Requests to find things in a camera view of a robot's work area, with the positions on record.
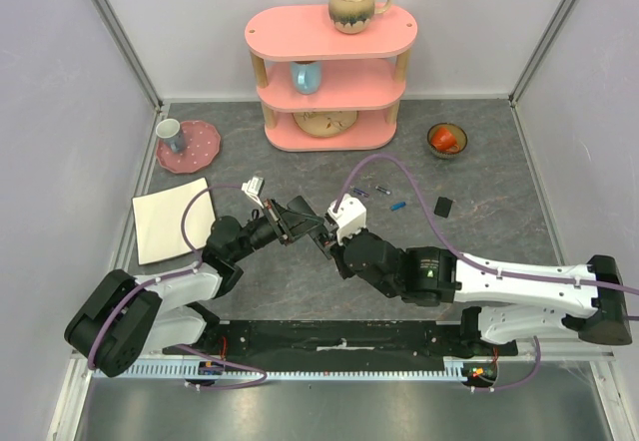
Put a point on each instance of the beige ceramic mug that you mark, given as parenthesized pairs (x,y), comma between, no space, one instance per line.
(353,16)

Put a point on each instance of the beige floral plate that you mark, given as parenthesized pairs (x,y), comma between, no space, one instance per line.
(325,124)

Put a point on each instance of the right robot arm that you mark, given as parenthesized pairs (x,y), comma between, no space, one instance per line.
(505,301)

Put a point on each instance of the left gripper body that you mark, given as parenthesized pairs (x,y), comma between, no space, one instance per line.
(268,227)

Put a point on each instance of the blue battery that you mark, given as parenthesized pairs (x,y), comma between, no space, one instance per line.
(397,206)

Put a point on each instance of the black remote control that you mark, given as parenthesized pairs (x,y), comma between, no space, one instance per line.
(299,231)

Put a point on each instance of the black silver battery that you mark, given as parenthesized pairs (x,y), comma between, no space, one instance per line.
(383,190)

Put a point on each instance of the white cable duct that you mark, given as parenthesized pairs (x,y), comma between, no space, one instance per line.
(197,371)

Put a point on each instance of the pink three-tier shelf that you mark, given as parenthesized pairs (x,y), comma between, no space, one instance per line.
(363,73)

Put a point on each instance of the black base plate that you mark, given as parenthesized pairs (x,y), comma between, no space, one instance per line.
(342,344)

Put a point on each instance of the pink dotted plate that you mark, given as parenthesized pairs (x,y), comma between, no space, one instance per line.
(203,143)

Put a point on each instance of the brown patterned bowl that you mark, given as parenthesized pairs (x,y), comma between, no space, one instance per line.
(459,134)

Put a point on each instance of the light blue mug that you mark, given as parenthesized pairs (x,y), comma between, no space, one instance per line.
(306,76)

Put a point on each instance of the grey white mug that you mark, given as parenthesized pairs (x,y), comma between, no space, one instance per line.
(170,133)

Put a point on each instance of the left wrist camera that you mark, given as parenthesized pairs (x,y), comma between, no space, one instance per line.
(253,189)

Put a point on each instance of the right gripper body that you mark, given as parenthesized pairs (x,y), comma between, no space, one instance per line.
(328,247)

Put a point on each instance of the cream square plate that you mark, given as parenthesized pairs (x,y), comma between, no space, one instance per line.
(158,219)

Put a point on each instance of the orange cup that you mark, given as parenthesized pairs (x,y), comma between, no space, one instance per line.
(445,141)

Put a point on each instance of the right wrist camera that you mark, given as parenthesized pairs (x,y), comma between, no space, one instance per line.
(349,216)

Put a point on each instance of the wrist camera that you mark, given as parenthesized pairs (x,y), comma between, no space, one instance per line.
(349,216)
(253,189)

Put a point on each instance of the black battery cover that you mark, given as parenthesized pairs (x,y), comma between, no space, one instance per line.
(443,207)

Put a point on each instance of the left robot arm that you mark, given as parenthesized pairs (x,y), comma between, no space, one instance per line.
(127,316)

